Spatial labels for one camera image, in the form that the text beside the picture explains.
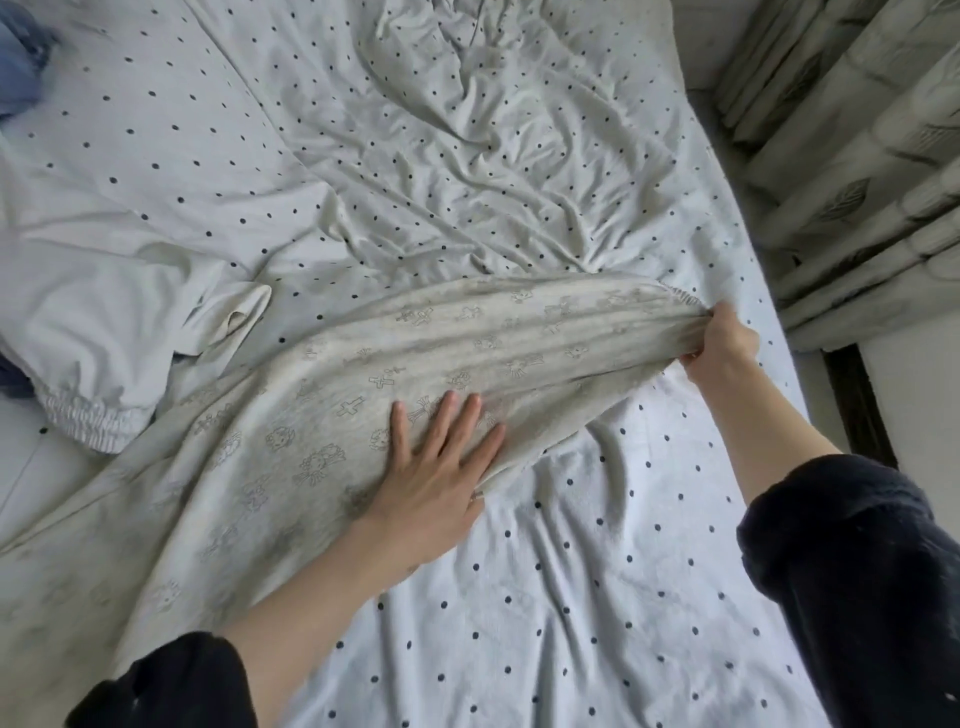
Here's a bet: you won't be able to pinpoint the white bedside cabinet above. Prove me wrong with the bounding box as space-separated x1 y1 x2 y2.
667 0 767 92

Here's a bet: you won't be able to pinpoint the beige patterned pants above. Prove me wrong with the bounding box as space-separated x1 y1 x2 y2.
0 270 714 728

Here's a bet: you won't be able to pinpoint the person's right hand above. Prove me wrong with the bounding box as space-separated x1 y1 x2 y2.
682 300 764 395

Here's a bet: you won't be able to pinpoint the blue denim jeans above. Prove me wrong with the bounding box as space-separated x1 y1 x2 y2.
0 0 57 122

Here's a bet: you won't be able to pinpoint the cream white jacket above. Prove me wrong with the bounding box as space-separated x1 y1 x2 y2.
0 135 275 456

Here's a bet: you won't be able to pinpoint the person's left forearm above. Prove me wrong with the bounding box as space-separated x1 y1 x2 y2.
67 517 414 728

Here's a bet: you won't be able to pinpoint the person's left hand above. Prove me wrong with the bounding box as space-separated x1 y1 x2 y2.
360 390 509 572

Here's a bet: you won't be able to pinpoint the white dotted bed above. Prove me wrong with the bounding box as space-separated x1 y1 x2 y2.
0 0 834 728

